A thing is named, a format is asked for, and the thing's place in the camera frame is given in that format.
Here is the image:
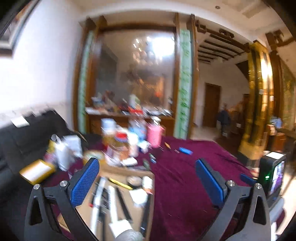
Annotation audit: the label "black tape roll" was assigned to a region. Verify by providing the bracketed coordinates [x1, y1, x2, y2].
[126, 175, 143, 189]

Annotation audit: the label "black marker grey caps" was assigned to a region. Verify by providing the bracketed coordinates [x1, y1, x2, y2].
[115, 186, 134, 223]
[139, 194, 152, 237]

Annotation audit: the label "wooden sideboard counter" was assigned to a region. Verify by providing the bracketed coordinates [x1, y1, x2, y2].
[85, 108, 175, 138]

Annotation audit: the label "golden pillar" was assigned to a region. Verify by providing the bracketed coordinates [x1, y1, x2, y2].
[239, 41, 275, 161]

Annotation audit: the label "clear jar red lid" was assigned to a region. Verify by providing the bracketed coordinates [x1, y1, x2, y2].
[101, 118, 130, 163]

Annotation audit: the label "pink cup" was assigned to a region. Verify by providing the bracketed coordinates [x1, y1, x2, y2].
[147, 117, 166, 149]

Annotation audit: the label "bamboo painted panel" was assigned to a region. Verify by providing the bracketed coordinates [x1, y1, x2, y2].
[77, 30, 95, 133]
[174, 29, 194, 140]

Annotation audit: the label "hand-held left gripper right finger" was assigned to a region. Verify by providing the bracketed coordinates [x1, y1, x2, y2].
[196, 159, 271, 241]

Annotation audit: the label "white stylus pen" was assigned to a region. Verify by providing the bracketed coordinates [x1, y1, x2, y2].
[90, 178, 107, 235]

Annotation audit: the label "white power adapter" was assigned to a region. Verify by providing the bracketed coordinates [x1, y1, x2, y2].
[129, 189, 150, 206]

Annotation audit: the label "tan packing tape roll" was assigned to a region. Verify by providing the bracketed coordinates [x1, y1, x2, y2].
[83, 150, 106, 164]

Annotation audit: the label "white paint marker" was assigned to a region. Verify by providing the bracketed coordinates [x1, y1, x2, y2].
[107, 185, 144, 241]

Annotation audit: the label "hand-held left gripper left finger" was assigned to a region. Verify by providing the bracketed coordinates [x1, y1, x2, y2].
[24, 158, 100, 241]

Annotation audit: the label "yellow black pen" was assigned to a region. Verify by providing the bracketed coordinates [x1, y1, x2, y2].
[108, 177, 134, 191]

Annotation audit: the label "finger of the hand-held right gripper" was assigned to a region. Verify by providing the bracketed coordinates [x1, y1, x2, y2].
[240, 173, 257, 186]

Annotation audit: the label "wooden door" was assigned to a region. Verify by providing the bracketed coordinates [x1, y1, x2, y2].
[203, 83, 222, 128]

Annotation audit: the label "white oval case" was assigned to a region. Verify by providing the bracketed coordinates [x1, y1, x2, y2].
[120, 157, 138, 166]

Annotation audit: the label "white paper bag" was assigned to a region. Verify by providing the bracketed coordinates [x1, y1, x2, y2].
[54, 135, 84, 172]

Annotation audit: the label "dark blue jacket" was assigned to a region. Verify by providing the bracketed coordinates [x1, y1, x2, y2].
[217, 109, 232, 138]

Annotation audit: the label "black sofa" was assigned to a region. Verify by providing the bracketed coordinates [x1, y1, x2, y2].
[0, 110, 77, 186]

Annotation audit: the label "cardboard tray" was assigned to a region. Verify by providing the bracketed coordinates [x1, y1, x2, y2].
[57, 162, 156, 241]

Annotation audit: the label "yellow flat box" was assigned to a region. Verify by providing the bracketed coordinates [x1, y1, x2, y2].
[19, 159, 56, 185]

